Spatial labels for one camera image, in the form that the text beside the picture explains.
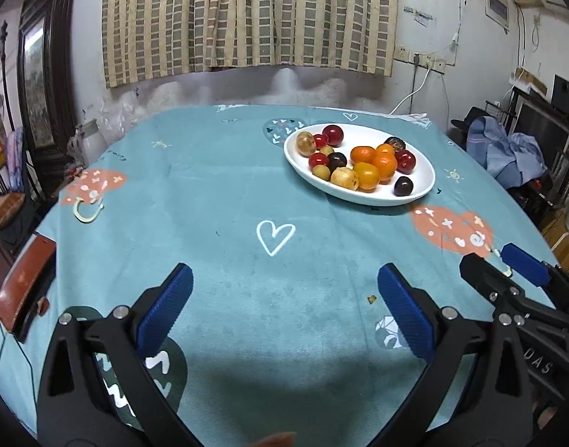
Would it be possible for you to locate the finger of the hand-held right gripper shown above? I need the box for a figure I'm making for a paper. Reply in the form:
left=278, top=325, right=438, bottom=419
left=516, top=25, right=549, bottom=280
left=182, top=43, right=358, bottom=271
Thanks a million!
left=500, top=242, right=569, bottom=310
left=459, top=254, right=569, bottom=333

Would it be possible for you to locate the white power cable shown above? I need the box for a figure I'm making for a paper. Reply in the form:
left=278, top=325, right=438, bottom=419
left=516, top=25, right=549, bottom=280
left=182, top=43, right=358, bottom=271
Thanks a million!
left=388, top=0, right=471, bottom=116

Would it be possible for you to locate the white wall panel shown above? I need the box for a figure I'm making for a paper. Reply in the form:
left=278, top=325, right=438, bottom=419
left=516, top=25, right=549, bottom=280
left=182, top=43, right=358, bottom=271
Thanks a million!
left=484, top=0, right=512, bottom=34

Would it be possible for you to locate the black hat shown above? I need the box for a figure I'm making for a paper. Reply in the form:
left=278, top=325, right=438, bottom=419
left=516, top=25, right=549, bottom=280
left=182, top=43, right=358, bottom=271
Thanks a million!
left=449, top=106, right=487, bottom=139

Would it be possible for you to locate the person's right hand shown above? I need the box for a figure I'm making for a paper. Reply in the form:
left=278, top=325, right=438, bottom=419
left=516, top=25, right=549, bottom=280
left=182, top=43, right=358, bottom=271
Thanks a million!
left=530, top=393, right=561, bottom=435

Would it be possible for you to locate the black monitor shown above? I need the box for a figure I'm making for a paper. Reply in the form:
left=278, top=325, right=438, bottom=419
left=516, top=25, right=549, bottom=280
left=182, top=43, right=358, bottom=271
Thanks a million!
left=512, top=88, right=569, bottom=182

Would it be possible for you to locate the person's left hand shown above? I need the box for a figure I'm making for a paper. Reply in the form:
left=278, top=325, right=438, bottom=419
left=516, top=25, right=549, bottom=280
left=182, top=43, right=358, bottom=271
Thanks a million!
left=259, top=432, right=298, bottom=447

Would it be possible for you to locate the wall power socket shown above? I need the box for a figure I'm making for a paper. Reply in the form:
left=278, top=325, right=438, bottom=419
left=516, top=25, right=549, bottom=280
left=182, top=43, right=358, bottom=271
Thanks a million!
left=394, top=44, right=448, bottom=74

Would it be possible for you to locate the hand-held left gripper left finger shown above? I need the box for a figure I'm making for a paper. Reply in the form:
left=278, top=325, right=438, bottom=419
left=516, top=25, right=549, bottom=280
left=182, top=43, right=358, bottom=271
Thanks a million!
left=37, top=263, right=206, bottom=447

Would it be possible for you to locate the white oval plate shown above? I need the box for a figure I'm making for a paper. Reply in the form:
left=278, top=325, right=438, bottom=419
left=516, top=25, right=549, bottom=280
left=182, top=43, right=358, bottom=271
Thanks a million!
left=283, top=123, right=436, bottom=208

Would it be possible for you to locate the beige checked curtain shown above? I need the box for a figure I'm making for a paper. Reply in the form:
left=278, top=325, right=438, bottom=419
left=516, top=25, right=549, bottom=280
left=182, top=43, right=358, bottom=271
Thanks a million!
left=102, top=0, right=401, bottom=89

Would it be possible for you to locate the black speaker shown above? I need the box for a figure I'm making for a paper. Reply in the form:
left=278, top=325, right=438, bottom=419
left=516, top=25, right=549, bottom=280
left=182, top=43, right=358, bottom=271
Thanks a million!
left=551, top=73, right=569, bottom=117

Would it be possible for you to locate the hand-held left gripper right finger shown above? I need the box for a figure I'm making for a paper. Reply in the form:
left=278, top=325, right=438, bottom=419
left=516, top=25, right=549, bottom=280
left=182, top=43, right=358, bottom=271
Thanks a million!
left=373, top=263, right=537, bottom=447

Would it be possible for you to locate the paper wall label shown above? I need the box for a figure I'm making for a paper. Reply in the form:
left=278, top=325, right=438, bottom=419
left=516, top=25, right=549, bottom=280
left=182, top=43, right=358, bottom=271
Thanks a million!
left=402, top=6, right=435, bottom=27

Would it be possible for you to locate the blue clothing pile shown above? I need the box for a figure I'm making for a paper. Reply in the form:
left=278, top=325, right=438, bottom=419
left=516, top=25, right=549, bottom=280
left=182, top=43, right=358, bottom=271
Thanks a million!
left=466, top=116, right=550, bottom=189

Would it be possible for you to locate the teal printed tablecloth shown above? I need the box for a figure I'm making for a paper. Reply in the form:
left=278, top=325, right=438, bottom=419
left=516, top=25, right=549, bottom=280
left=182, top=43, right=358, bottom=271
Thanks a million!
left=0, top=102, right=562, bottom=447

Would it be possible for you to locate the black power cable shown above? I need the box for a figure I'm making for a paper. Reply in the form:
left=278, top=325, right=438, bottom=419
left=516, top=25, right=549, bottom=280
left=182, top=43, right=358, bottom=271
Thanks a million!
left=409, top=56, right=419, bottom=115

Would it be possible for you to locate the clear plastic bag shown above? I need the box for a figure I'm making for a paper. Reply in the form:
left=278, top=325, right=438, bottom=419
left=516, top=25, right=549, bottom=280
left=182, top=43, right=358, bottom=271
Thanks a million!
left=68, top=95, right=142, bottom=168

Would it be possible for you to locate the brown cushion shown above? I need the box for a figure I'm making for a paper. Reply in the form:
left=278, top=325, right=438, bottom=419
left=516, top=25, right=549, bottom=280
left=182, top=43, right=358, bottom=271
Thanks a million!
left=0, top=192, right=27, bottom=230

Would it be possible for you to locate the flat cardboard box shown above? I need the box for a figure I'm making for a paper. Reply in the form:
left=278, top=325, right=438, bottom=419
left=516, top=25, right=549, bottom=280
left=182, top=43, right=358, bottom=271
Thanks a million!
left=509, top=67, right=548, bottom=96

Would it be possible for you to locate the brown striped jujube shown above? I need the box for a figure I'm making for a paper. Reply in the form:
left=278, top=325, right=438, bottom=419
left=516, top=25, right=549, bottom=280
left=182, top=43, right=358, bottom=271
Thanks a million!
left=296, top=131, right=317, bottom=158

